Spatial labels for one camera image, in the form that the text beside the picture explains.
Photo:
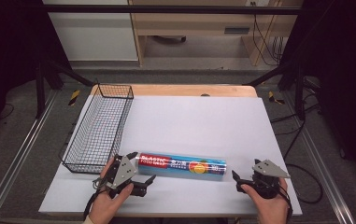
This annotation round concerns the yellow black striped tape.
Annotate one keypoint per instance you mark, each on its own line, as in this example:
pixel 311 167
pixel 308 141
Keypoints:
pixel 74 97
pixel 274 97

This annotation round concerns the wooden desk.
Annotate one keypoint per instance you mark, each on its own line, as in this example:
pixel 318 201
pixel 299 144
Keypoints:
pixel 197 28

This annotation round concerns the blue plastic wrap roll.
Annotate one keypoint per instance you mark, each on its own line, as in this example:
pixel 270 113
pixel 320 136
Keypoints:
pixel 182 165

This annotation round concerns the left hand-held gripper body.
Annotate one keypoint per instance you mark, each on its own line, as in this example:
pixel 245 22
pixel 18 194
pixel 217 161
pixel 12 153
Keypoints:
pixel 121 173

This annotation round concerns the person's right hand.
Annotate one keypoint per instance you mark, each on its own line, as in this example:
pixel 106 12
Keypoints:
pixel 269 203

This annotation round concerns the black metal frame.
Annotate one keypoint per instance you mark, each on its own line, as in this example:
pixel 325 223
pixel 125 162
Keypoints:
pixel 172 9

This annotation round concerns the white cabinet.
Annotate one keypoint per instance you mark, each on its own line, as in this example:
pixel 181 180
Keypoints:
pixel 94 34

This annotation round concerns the person's left hand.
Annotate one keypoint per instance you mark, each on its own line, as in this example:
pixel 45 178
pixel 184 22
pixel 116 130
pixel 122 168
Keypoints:
pixel 110 201

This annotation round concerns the wooden table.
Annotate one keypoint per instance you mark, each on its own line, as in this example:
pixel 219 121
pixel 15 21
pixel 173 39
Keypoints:
pixel 185 90

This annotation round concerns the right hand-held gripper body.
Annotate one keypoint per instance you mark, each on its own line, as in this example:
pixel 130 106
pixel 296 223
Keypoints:
pixel 267 180

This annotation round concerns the aluminium floor rail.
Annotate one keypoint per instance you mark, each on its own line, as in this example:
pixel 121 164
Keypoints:
pixel 13 161
pixel 322 161

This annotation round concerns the white table mat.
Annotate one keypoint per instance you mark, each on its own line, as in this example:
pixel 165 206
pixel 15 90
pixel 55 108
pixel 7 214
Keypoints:
pixel 197 140

